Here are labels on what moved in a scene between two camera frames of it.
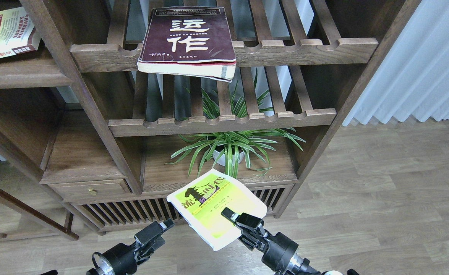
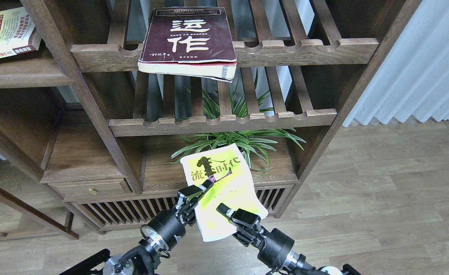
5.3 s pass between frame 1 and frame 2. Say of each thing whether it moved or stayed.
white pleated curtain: stayed
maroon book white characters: stayed
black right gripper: stayed
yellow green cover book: moved
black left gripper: moved
